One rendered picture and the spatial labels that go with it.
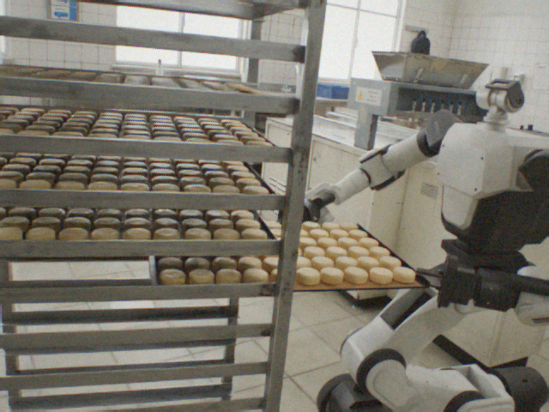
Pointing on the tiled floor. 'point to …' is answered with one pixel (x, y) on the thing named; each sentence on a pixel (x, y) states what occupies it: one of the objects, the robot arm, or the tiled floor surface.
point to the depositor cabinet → (387, 209)
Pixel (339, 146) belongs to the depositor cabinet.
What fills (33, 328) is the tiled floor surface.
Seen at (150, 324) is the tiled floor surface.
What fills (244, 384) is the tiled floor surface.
